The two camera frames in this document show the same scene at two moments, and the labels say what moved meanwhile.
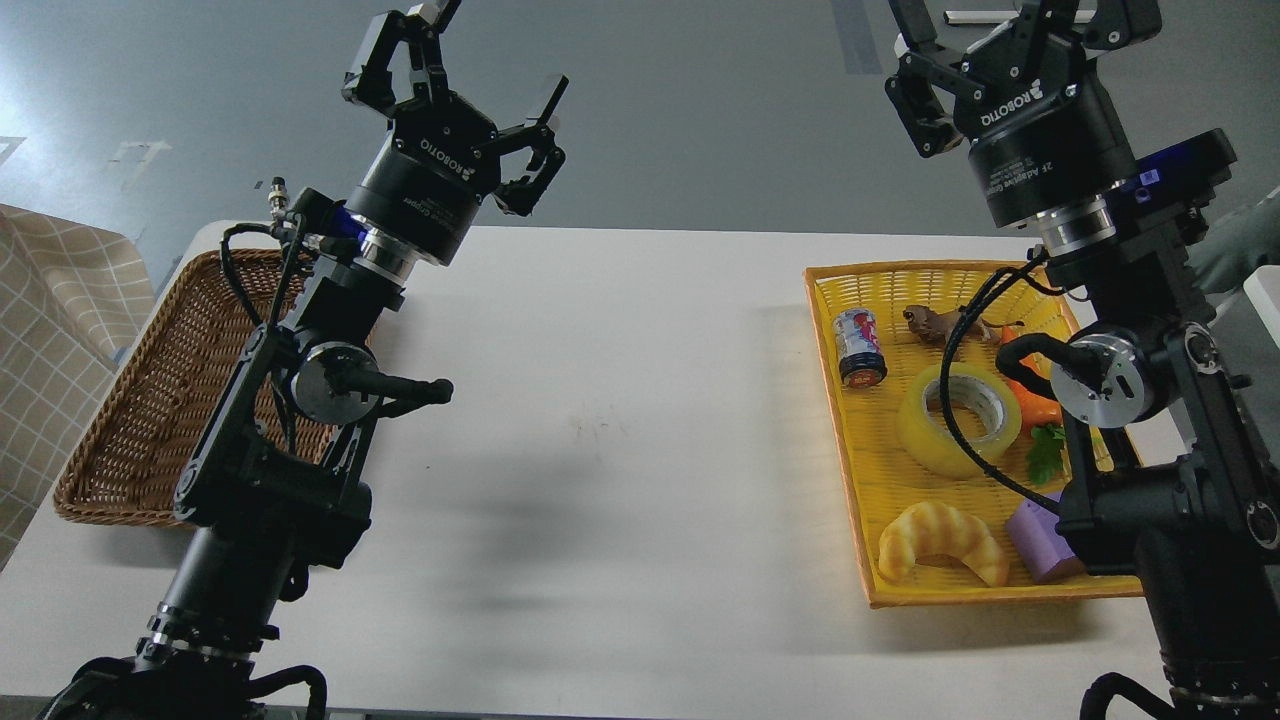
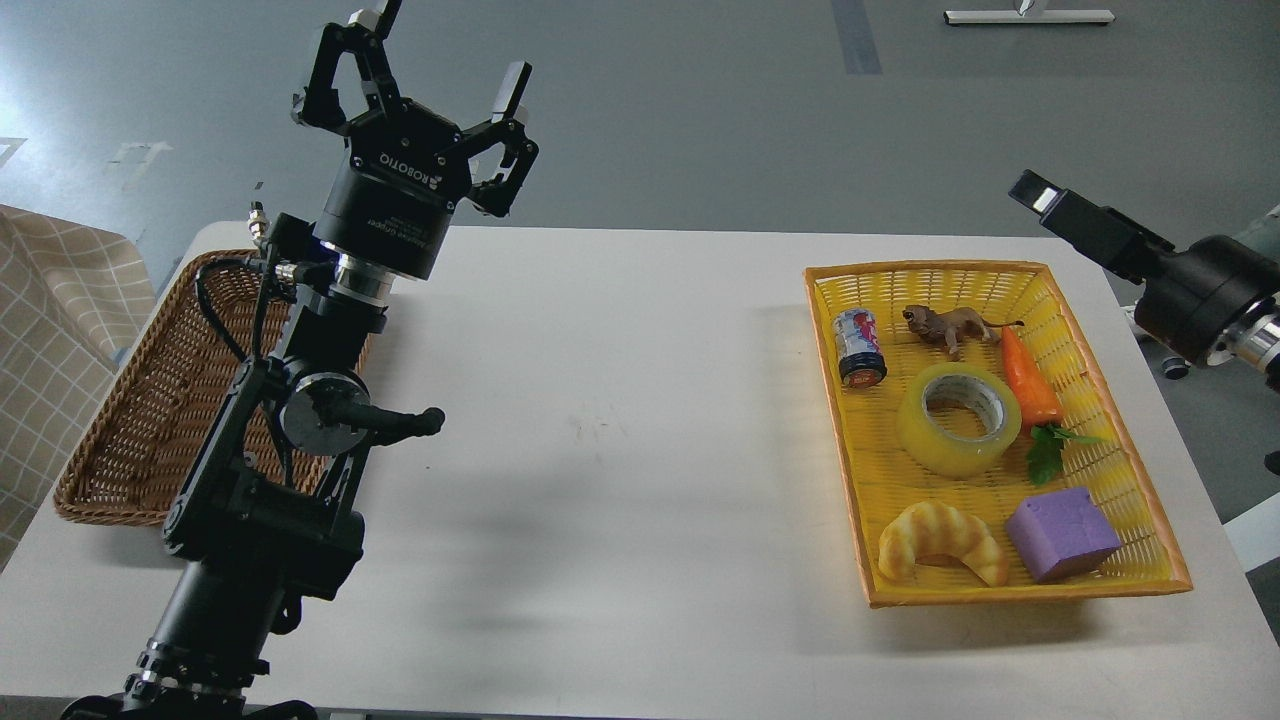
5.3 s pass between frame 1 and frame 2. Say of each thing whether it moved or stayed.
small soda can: stayed
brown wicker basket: stayed
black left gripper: moved
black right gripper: moved
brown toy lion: stayed
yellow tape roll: stayed
